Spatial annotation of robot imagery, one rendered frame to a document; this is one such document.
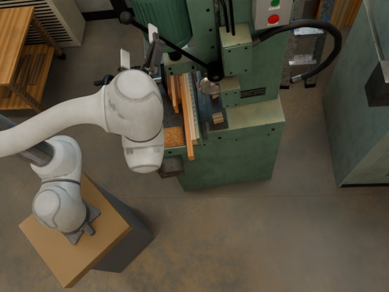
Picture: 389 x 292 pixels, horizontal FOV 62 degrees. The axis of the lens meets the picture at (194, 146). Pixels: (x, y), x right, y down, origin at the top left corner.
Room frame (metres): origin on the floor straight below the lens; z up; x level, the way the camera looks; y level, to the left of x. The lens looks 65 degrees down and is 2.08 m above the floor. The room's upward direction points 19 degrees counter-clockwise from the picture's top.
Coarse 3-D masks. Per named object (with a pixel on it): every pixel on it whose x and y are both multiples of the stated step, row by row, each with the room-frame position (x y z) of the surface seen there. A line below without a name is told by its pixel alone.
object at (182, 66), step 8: (192, 48) 0.87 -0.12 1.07; (168, 56) 0.87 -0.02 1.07; (184, 56) 0.84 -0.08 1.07; (168, 64) 0.83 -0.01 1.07; (176, 64) 0.82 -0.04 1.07; (184, 64) 0.82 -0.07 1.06; (192, 64) 0.81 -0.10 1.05; (168, 72) 0.83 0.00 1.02; (176, 72) 0.82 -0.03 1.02; (184, 72) 0.82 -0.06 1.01
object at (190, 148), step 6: (180, 78) 0.85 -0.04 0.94; (180, 84) 0.82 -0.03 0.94; (186, 108) 0.70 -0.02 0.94; (186, 114) 0.67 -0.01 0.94; (186, 120) 0.64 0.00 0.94; (186, 126) 0.62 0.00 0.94; (186, 132) 0.59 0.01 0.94; (186, 138) 0.57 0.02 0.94; (192, 144) 0.55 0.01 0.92; (192, 150) 0.51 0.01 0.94; (192, 156) 0.49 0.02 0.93
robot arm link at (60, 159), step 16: (0, 128) 0.66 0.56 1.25; (48, 144) 0.71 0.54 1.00; (64, 144) 0.73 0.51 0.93; (32, 160) 0.64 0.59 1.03; (48, 160) 0.65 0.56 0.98; (64, 160) 0.65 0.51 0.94; (80, 160) 0.69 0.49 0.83; (48, 176) 0.62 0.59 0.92; (64, 176) 0.61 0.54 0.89; (80, 176) 0.62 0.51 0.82
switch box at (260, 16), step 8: (256, 0) 0.64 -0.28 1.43; (264, 0) 0.63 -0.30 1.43; (280, 0) 0.62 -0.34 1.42; (288, 0) 0.62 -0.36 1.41; (256, 8) 0.64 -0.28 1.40; (264, 8) 0.63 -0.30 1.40; (280, 8) 0.62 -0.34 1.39; (288, 8) 0.62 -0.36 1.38; (256, 16) 0.64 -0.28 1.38; (264, 16) 0.63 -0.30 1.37; (280, 16) 0.62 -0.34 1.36; (288, 16) 0.62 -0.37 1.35; (256, 24) 0.64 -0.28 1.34; (264, 24) 0.63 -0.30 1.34; (280, 24) 0.62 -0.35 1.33
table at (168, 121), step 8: (144, 40) 1.15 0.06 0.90; (144, 48) 1.11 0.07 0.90; (160, 72) 0.94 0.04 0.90; (160, 88) 0.86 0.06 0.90; (168, 96) 0.81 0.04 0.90; (168, 104) 0.77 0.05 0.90; (168, 112) 0.73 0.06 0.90; (168, 120) 0.70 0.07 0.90; (176, 120) 0.68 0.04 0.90; (184, 128) 0.63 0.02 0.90; (184, 136) 0.60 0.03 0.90; (200, 136) 0.58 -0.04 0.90; (184, 144) 0.57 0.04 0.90; (200, 144) 0.54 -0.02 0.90; (168, 152) 0.57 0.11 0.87; (176, 152) 0.56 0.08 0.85
